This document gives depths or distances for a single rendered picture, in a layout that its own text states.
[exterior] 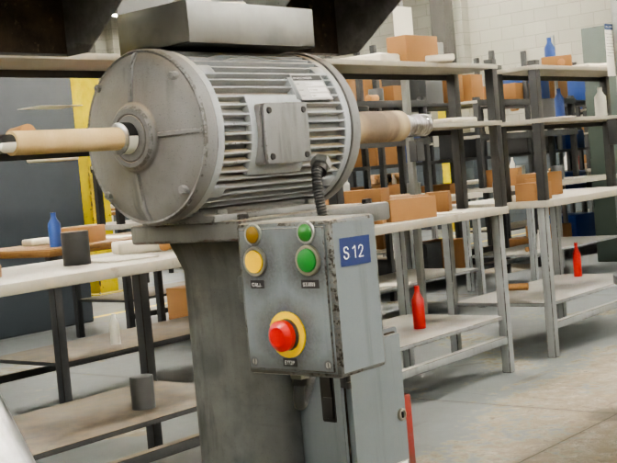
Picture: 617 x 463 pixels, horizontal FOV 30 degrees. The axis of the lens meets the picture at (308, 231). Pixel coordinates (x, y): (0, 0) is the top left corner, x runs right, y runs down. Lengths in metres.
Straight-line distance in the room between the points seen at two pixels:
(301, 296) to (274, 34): 0.50
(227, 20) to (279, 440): 0.63
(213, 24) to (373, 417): 0.63
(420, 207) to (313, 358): 4.22
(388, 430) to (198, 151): 0.52
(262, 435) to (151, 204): 0.40
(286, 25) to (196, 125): 0.30
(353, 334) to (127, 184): 0.44
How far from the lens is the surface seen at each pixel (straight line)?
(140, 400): 4.58
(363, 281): 1.47
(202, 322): 1.84
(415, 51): 5.72
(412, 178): 7.64
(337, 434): 1.73
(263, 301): 1.50
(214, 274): 1.80
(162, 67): 1.64
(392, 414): 1.79
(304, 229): 1.44
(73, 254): 4.47
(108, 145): 1.62
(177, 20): 1.68
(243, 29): 1.75
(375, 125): 2.05
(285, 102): 1.70
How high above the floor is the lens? 1.18
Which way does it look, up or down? 3 degrees down
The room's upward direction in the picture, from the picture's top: 5 degrees counter-clockwise
